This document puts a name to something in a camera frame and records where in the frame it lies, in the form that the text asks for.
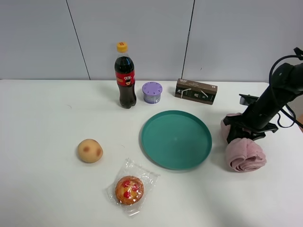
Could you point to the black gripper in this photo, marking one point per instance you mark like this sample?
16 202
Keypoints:
241 128

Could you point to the pink towel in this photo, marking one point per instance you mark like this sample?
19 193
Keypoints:
244 155

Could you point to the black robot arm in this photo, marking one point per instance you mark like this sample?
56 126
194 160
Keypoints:
286 84

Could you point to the dark brown cardboard box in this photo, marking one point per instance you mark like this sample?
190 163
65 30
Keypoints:
196 91

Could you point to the teal round plate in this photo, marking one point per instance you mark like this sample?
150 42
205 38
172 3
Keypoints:
176 140

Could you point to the purple lidded small can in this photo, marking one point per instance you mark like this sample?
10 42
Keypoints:
152 92

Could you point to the wrapped cherry pastry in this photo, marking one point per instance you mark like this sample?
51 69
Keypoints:
131 186

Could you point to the cola bottle yellow cap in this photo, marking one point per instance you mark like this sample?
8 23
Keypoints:
125 76

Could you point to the round tan bun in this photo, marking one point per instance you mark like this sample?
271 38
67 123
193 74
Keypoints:
89 151

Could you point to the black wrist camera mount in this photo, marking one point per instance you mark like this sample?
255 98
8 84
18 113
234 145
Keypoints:
247 99

